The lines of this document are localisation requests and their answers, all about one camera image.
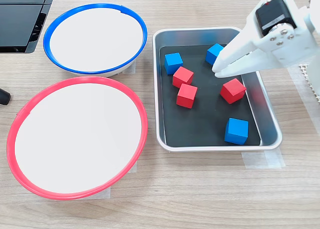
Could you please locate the silver metal tray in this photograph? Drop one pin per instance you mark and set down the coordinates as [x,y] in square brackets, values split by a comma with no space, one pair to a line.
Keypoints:
[265,119]

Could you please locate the blue wooden cube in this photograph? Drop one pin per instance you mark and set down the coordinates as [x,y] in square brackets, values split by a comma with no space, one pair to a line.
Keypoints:
[173,63]
[212,54]
[236,131]

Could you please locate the red wooden cube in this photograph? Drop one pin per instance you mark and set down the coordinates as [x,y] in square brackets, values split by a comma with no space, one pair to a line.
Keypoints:
[232,91]
[186,96]
[182,76]

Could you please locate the translucent tape strip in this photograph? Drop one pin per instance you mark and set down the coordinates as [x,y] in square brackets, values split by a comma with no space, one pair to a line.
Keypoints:
[103,193]
[300,94]
[134,167]
[131,68]
[260,160]

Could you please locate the black flat electronic device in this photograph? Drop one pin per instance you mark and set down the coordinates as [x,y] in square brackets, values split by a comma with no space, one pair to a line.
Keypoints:
[17,26]

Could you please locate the black tray liner mat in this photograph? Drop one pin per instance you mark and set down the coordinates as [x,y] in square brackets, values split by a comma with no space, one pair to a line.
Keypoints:
[207,119]

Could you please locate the black cylindrical object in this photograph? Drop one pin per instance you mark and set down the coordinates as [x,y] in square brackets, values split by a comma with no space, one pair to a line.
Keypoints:
[3,97]

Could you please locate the white dish red rim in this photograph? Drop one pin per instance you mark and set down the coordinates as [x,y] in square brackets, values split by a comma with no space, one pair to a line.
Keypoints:
[77,136]

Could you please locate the white perforated base plate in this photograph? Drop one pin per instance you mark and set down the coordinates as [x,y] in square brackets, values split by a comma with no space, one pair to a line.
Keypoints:
[304,71]

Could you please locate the white dish blue rim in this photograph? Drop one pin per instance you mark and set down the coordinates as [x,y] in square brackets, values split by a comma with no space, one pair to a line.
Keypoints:
[96,39]

